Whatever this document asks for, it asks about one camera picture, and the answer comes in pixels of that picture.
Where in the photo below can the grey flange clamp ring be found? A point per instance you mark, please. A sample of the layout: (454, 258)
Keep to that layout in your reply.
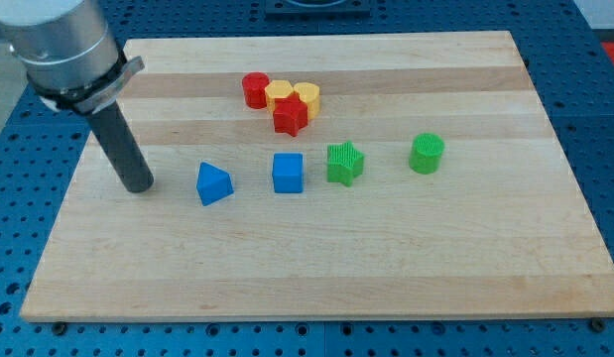
(94, 96)

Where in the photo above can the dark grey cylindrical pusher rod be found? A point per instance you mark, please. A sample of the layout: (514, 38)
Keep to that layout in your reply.
(117, 142)

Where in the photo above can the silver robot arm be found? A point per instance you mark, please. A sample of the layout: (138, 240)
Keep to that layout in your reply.
(74, 63)

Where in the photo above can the yellow hexagon block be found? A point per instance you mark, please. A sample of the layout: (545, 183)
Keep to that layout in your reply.
(277, 89)

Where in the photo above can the red star block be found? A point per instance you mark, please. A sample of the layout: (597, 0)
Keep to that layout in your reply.
(290, 115)

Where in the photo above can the yellow heart block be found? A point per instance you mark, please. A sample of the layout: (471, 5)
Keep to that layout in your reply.
(309, 94)

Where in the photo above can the green star block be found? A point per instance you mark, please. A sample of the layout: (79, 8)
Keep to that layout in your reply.
(344, 163)

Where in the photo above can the blue triangle block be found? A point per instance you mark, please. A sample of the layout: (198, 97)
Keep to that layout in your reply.
(213, 184)

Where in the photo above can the red cylinder block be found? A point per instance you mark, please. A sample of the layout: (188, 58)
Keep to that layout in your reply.
(254, 84)

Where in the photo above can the blue cube block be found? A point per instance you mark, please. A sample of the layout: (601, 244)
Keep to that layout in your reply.
(288, 173)

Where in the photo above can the wooden board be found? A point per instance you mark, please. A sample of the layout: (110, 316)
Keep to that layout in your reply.
(500, 230)

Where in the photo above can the green cylinder block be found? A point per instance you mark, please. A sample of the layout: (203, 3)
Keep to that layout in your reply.
(426, 153)

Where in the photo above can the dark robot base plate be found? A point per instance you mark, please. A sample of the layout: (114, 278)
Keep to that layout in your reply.
(277, 8)

